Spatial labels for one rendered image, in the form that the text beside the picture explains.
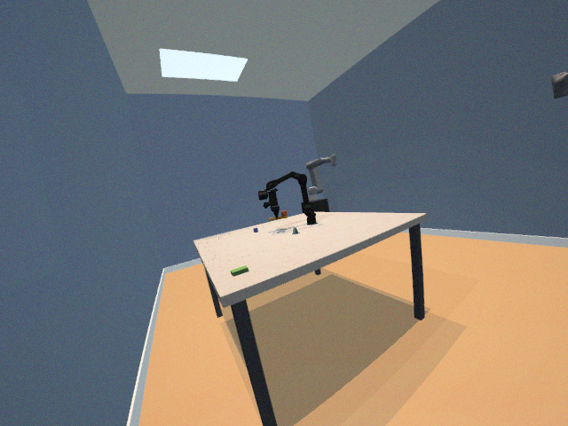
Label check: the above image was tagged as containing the small green block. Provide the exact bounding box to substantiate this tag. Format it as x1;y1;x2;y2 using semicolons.
231;265;249;277

